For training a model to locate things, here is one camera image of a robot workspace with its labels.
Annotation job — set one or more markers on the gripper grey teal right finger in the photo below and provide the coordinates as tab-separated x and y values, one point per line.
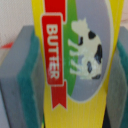
116	113

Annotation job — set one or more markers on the gripper grey teal left finger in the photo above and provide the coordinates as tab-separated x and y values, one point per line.
22	81

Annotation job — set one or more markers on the yellow butter box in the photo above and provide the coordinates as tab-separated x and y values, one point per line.
77	40

